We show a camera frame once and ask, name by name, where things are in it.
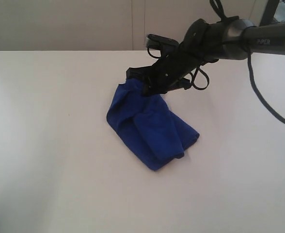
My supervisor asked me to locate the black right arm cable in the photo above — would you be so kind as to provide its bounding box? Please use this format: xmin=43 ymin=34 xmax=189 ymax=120
xmin=146 ymin=0 xmax=285 ymax=129

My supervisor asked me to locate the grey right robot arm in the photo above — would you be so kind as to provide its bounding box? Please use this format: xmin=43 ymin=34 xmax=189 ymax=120
xmin=127 ymin=19 xmax=285 ymax=96

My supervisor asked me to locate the blue towel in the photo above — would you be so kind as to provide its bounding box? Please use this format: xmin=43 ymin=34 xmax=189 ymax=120
xmin=106 ymin=79 xmax=200 ymax=171

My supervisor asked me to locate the black window frame post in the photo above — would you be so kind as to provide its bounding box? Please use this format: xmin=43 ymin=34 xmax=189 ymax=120
xmin=259 ymin=0 xmax=279 ymax=26

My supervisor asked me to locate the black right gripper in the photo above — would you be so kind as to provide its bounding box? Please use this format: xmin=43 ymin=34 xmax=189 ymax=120
xmin=126 ymin=19 xmax=226 ymax=97

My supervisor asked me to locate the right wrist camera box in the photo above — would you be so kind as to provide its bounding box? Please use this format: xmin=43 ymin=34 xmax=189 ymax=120
xmin=145 ymin=34 xmax=179 ymax=55

